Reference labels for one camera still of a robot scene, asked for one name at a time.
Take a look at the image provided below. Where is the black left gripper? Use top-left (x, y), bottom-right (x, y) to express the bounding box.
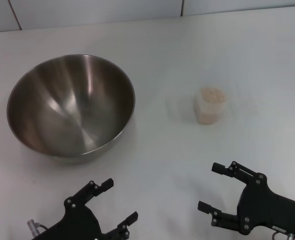
top-left (41, 178), bottom-right (139, 240)

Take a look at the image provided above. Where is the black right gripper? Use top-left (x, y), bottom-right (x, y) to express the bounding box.
top-left (197, 160), bottom-right (295, 240)

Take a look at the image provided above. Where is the clear plastic measuring cup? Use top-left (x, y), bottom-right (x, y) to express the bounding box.
top-left (193, 86), bottom-right (229, 125)

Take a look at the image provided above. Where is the stainless steel mixing bowl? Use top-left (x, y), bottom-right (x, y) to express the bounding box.
top-left (6, 53), bottom-right (136, 166)

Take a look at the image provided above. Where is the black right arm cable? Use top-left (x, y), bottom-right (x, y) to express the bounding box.
top-left (271, 230), bottom-right (289, 238)

